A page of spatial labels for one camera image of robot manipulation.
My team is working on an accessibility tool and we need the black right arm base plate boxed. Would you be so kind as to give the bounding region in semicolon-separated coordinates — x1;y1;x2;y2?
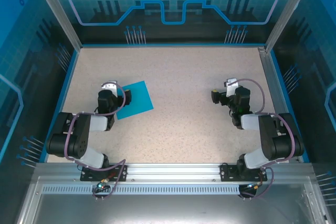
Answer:
219;163;268;183

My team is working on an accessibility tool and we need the aluminium frame post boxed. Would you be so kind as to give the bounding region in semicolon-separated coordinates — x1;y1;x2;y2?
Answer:
264;0;317;53
29;0;82;51

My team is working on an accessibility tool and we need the small adapter board with LED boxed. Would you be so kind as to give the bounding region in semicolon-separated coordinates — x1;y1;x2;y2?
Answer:
94;180;110;193
240;183;263;198

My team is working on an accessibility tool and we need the grooved aluminium table rail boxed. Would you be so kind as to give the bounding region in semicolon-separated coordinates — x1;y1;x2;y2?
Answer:
258;47;301;163

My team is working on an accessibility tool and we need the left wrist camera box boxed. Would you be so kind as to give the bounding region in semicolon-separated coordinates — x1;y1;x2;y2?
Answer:
101;80;119;96

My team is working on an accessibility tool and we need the slotted metal cable duct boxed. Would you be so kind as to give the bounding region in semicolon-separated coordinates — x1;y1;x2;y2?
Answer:
39;185;263;195

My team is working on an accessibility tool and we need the blue paper sheet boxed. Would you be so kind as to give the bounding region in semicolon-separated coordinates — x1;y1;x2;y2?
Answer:
114;80;154;121

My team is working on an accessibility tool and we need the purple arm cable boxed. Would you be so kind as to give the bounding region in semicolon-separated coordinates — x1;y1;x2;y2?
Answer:
228;78;296;200
64;83;128;200

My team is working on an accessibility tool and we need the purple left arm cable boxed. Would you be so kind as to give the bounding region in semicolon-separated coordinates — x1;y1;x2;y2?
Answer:
64;83;128;200

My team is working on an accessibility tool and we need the long aluminium mounting rail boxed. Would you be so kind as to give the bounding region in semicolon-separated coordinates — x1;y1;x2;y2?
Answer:
35;163;314;183

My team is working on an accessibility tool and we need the steel cover panel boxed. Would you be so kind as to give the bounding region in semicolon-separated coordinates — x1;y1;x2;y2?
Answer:
15;176;336;224

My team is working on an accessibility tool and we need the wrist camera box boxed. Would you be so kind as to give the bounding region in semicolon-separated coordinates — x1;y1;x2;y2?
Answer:
223;78;240;98
101;80;119;96

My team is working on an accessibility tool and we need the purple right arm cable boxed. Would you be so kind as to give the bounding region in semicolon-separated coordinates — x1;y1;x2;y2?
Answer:
228;78;296;200

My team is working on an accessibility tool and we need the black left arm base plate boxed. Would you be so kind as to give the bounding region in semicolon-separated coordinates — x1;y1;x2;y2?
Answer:
80;164;129;183

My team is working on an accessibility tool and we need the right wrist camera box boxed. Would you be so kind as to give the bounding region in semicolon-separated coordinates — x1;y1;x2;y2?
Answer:
223;78;240;98

